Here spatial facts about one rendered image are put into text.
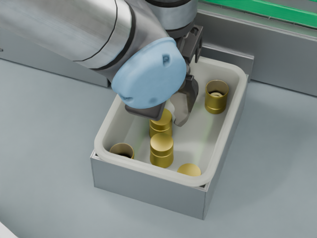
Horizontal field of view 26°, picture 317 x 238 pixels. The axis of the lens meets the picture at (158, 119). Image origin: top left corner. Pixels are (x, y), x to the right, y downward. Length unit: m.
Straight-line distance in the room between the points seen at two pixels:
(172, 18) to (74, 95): 0.34
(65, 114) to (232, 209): 0.31
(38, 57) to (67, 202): 0.26
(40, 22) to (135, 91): 0.13
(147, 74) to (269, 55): 0.47
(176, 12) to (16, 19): 0.31
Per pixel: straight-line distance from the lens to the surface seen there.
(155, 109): 0.87
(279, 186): 1.04
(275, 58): 1.10
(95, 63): 0.64
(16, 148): 1.08
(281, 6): 1.05
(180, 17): 0.85
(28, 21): 0.58
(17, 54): 1.17
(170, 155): 1.00
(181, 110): 0.98
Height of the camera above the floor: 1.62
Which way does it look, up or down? 53 degrees down
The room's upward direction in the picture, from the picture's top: straight up
